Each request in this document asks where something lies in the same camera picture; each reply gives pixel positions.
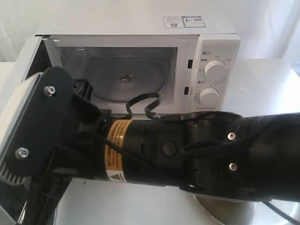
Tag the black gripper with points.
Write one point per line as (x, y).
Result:
(78, 153)

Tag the white microwave door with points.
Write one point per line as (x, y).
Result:
(33, 59)

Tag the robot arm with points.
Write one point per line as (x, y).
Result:
(217, 154)

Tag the white microwave oven body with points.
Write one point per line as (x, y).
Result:
(80, 40)

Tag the lower white control knob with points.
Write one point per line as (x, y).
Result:
(209, 97)

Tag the white control knob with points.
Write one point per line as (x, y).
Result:
(215, 70)
(209, 97)

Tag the blue white label sticker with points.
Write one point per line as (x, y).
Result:
(183, 22)

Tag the upper white control knob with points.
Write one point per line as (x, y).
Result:
(215, 70)

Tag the round stainless steel plate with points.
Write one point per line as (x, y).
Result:
(275, 212)

